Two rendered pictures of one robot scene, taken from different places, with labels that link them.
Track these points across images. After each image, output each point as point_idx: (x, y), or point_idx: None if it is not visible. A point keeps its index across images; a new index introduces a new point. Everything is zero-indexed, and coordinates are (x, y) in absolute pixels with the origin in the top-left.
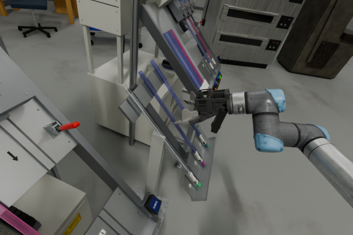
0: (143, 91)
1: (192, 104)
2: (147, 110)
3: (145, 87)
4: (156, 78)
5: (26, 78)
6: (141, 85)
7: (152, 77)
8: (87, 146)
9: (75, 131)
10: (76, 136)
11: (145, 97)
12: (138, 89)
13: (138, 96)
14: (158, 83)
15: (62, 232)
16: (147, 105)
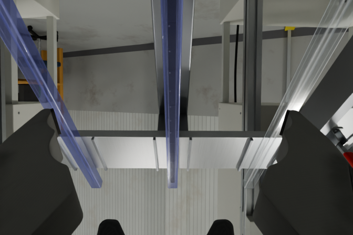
0: (206, 159)
1: (53, 144)
2: (189, 78)
3: (189, 161)
4: (110, 155)
5: None
6: (194, 166)
7: (133, 162)
8: (349, 104)
9: (328, 125)
10: (334, 121)
11: (215, 148)
12: (215, 166)
13: (234, 159)
14: (112, 145)
15: None
16: (231, 138)
